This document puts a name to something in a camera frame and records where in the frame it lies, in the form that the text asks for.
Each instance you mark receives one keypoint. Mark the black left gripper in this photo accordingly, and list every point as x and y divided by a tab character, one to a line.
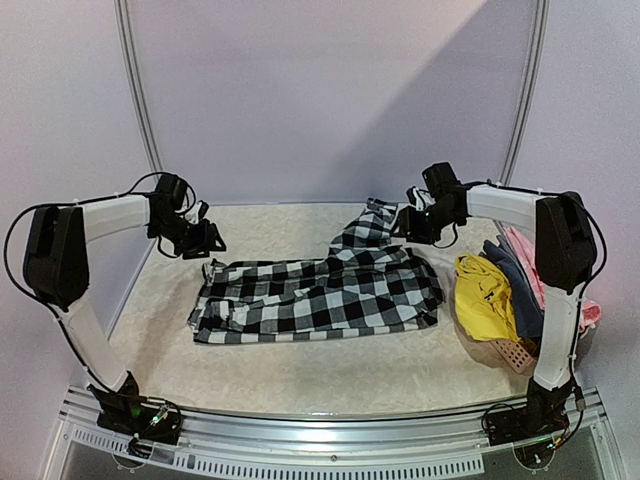
205	242

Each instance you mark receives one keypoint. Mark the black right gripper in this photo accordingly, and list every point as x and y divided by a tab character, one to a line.
407	225

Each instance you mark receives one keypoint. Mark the black white checkered shirt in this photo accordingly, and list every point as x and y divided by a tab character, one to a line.
366	285

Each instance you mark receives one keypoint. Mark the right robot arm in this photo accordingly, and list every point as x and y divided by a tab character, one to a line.
565	253

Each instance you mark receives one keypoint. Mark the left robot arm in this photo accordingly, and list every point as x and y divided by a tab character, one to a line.
56	261

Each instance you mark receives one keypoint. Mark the pink laundry basket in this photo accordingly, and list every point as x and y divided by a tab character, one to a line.
514	354

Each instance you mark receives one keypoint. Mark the yellow garment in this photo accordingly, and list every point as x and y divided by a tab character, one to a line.
483	300

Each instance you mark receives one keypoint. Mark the navy blue garment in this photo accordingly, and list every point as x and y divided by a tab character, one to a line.
528	314

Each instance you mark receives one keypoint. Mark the pink garment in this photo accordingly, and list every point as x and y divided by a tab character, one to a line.
525	252

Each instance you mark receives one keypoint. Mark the left corner wall post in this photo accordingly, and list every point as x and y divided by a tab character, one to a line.
134	78

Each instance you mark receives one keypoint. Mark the corner wall post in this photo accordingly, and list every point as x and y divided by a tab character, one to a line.
530	74
134	78

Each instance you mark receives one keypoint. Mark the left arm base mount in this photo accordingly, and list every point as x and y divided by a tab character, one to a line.
128	412

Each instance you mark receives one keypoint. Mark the aluminium front rail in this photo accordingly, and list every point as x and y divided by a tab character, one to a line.
432	445

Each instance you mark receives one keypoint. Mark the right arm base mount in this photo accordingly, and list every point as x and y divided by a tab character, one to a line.
544	415

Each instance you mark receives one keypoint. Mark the right corner wall post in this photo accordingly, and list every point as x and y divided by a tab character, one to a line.
530	74

